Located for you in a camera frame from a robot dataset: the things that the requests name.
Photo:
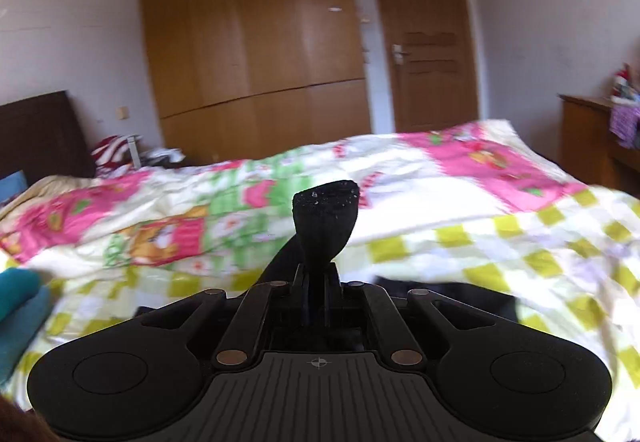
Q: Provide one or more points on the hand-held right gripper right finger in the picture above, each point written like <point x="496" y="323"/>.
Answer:
<point x="333" y="294"/>

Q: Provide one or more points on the cream pillow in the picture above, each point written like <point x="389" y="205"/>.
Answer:
<point x="45" y="187"/>

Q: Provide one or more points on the wall socket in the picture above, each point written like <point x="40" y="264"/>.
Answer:
<point x="123" y="112"/>

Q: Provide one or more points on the blue pillow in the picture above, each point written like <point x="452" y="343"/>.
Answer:
<point x="11" y="187"/>

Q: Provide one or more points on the dark teal garment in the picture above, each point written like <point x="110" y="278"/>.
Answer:
<point x="17" y="287"/>

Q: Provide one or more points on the black garment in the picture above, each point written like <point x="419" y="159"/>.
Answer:
<point x="325" y="222"/>

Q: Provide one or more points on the light teal garment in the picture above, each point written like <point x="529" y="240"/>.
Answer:
<point x="20" y="337"/>

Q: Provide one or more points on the wooden wardrobe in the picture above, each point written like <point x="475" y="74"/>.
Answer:
<point x="250" y="37"/>

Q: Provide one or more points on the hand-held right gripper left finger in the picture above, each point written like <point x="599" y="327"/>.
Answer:
<point x="301" y="294"/>

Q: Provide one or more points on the metal bottle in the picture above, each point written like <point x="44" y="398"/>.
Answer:
<point x="134" y="150"/>

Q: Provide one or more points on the wooden door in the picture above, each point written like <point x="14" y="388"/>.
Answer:
<point x="430" y="87"/>

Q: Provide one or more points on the checked floral printed quilt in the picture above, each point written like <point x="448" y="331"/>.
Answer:
<point x="450" y="202"/>

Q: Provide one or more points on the pale crumpled cloth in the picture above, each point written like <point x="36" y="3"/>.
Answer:
<point x="162" y="156"/>

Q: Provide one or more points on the purple patterned cloth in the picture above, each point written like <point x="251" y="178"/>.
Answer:
<point x="625" y="125"/>

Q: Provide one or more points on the red white striped pillow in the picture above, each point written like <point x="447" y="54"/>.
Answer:
<point x="110" y="152"/>

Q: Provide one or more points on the red white plush toy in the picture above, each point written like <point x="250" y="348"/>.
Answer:
<point x="624" y="82"/>

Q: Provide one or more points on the dark wooden headboard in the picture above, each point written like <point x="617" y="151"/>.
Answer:
<point x="40" y="137"/>

